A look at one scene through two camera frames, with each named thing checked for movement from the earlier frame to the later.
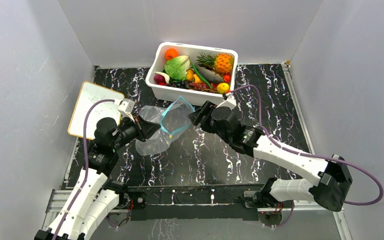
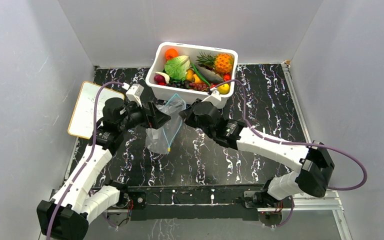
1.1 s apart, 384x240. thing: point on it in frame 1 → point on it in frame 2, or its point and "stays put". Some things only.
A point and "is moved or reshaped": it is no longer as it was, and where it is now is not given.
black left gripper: (145, 129) → (152, 117)
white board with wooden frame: (89, 94) stays put
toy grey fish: (209, 75) stays put
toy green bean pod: (200, 76) stays put
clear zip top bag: (173, 119) is moved or reshaped
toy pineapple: (222, 63) stays put
